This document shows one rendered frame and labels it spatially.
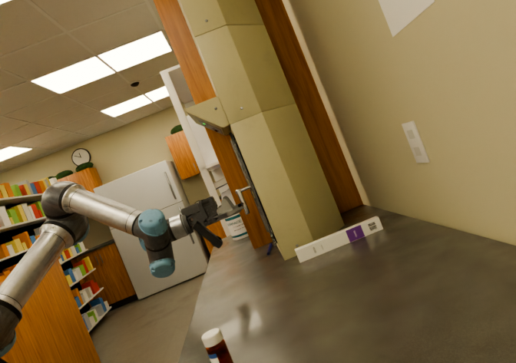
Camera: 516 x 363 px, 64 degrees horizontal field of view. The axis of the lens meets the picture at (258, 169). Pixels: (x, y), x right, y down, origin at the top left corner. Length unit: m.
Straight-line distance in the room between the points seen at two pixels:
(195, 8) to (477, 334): 1.16
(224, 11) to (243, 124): 0.37
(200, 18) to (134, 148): 5.77
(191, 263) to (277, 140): 5.15
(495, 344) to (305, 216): 0.83
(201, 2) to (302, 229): 0.79
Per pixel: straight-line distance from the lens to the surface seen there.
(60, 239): 1.49
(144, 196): 6.36
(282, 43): 1.78
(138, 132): 7.09
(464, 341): 0.66
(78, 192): 1.40
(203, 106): 1.34
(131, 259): 6.53
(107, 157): 7.20
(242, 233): 2.08
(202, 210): 1.35
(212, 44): 1.38
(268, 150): 1.33
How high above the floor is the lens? 1.27
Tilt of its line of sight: 1 degrees down
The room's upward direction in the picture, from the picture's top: 22 degrees counter-clockwise
